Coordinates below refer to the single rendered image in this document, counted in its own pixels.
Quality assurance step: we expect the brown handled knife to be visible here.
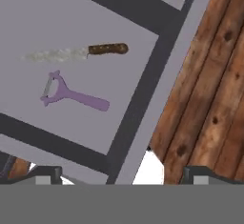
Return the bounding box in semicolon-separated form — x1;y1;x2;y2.
22;42;130;64

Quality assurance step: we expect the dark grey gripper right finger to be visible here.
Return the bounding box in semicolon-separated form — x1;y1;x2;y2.
180;166;244;186

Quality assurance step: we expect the purple peeler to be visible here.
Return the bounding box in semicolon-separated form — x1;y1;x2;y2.
39;70;111;112

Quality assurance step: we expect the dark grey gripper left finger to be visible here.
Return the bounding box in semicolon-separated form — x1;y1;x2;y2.
6;166;64;186

